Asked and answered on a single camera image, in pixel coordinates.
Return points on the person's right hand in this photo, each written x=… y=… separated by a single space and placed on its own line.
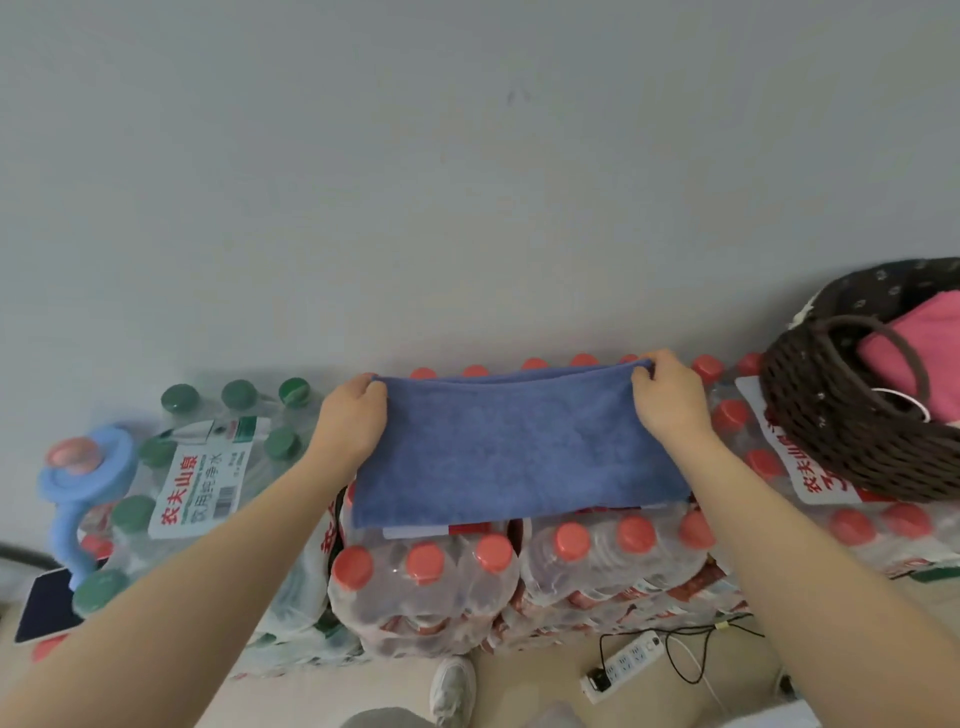
x=671 y=405

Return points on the person's left hand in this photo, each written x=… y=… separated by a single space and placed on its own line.
x=352 y=424

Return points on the brown wicker basket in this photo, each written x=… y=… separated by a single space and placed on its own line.
x=825 y=435

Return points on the blue towel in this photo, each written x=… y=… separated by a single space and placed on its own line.
x=517 y=450

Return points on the pink towel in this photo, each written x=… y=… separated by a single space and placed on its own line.
x=926 y=345

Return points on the person's right forearm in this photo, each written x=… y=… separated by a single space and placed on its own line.
x=825 y=592

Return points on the person's left forearm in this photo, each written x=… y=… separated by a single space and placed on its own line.
x=172 y=600

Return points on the person's left shoe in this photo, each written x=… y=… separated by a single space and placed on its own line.
x=452 y=694

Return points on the stack of bottled water packs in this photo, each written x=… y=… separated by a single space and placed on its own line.
x=465 y=585

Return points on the white zip tie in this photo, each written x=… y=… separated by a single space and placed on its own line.
x=911 y=397

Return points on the white power strip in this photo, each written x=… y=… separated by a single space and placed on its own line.
x=626 y=664

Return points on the clear jug with blue lid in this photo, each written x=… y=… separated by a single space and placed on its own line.
x=82 y=472

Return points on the white shirt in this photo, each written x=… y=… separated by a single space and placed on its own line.
x=390 y=720

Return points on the black smartphone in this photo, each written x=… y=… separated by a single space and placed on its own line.
x=45 y=607

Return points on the white gym frame grey panel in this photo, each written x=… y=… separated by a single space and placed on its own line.
x=772 y=716

